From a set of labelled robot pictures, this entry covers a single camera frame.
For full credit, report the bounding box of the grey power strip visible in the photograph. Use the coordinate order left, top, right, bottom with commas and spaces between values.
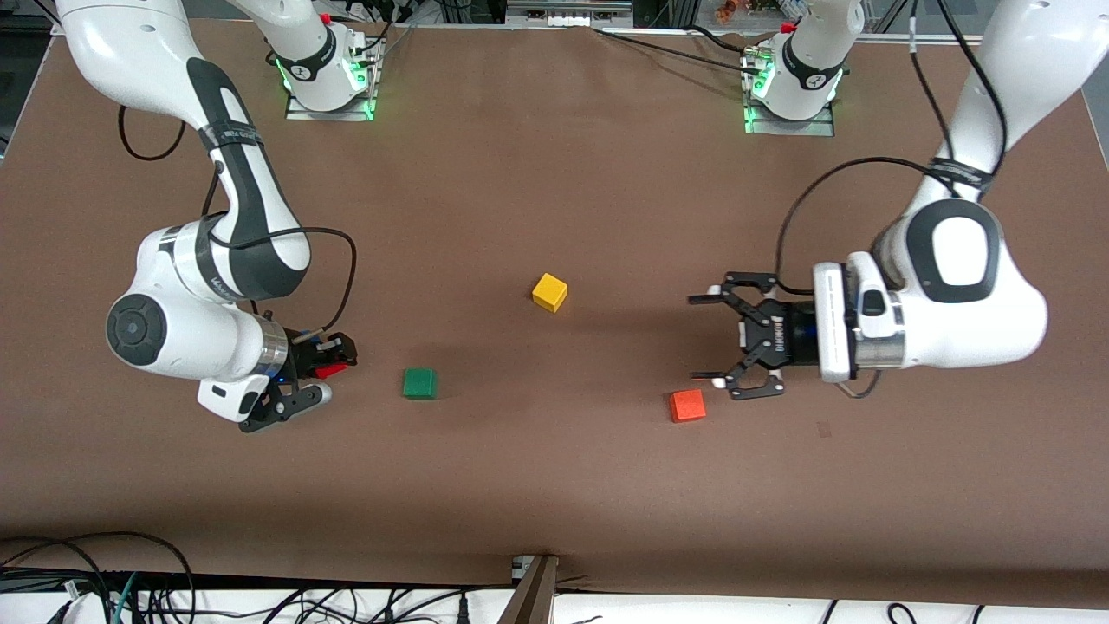
507, 0, 633, 27

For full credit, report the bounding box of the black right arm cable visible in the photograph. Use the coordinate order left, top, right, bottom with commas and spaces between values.
119, 108, 358, 335

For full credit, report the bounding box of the white round mounting plate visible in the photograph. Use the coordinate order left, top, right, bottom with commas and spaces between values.
813, 262, 859, 384

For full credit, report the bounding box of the long black table cable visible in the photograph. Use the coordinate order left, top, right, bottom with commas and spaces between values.
593, 26, 763, 75

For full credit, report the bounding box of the yellow wooden block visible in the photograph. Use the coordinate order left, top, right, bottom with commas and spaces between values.
531, 273, 569, 314

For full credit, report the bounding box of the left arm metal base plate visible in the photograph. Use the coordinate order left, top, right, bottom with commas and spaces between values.
743, 52, 835, 137

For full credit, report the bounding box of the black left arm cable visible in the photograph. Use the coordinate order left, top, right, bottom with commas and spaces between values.
774, 0, 1010, 296

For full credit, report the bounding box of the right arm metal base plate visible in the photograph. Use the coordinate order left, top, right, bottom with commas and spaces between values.
286, 39, 377, 122

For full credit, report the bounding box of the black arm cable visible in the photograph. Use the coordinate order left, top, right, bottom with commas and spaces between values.
119, 108, 358, 335
774, 0, 1010, 296

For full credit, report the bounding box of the grey aluminium beam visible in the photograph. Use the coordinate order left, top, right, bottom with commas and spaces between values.
498, 556, 560, 624

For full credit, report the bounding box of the teal cable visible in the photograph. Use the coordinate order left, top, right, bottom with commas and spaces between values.
108, 572, 139, 624

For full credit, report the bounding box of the black looped cable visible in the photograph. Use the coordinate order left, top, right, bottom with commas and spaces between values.
0, 531, 196, 624

